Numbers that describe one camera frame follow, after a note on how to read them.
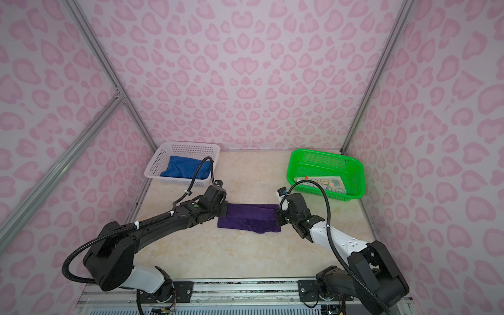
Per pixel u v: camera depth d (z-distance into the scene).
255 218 0.88
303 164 1.13
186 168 1.10
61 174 0.64
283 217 0.77
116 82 0.88
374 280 0.41
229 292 0.75
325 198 0.67
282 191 0.78
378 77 0.86
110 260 0.42
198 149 1.14
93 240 0.40
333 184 1.03
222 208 0.79
